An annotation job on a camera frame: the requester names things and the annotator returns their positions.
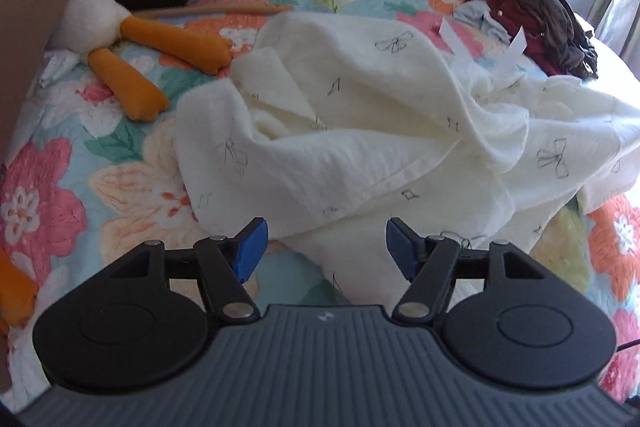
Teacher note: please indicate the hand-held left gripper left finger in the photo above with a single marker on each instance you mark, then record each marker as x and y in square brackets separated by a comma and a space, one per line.
[250, 251]

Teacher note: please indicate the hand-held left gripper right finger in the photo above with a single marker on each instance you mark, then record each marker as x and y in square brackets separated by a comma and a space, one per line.
[401, 251]

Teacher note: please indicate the white bow-print garment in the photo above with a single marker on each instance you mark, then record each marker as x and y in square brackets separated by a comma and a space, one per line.
[350, 132]

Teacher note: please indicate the dark maroon clothes pile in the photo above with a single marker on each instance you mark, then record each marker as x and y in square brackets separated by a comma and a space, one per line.
[535, 17]

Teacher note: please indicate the floral quilt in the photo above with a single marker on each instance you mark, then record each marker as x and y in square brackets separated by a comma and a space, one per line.
[65, 187]

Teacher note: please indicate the orange plush piece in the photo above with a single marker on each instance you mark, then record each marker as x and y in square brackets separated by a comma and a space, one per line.
[17, 292]

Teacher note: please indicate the light blue cloth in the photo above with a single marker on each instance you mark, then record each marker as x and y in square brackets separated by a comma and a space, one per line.
[475, 14]

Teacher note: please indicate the white goose plush toy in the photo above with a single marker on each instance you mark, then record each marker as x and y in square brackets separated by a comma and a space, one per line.
[95, 17]

